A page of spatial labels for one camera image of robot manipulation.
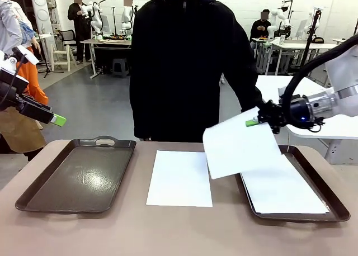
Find dark brown plastic tray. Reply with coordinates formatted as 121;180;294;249
234;144;351;222
15;135;137;214

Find white wooden chair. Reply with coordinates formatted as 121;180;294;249
51;43;76;65

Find person's left forearm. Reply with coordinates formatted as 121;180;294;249
237;68;265;112

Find white A4 paper stack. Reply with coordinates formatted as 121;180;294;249
145;150;213;208

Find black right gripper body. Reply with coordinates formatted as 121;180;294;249
279;94;312;129

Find mannequin in white shirt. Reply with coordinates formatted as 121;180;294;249
0;0;50;106

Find grey plastic stool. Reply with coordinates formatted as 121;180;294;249
111;58;131;79

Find standing person in black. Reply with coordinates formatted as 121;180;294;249
67;0;93;64

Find white background desks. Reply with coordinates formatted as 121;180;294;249
251;37;352;76

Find tall black tripod pole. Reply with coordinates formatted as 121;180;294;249
303;9;323;65

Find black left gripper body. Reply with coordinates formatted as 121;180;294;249
0;79;29;113

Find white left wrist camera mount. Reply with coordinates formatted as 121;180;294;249
0;46;40;72

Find black tripod stand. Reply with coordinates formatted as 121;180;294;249
37;34;64;79

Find white standing air conditioner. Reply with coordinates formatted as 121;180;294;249
30;0;57;64

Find person's right forearm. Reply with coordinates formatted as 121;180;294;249
129;79;149;141

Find white A4 sheet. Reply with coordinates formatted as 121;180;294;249
202;106;284;181
239;154;331;215

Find black mesh office chair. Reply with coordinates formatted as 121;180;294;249
57;29;82;56

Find person in black jacket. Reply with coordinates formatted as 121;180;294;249
129;0;265;143

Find white-legged work table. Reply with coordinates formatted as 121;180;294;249
81;38;133;79

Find large white table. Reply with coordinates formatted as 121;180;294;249
256;75;358;165

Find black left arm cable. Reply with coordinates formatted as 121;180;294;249
0;61;23;107

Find seated person in black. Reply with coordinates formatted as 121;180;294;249
249;9;272;49

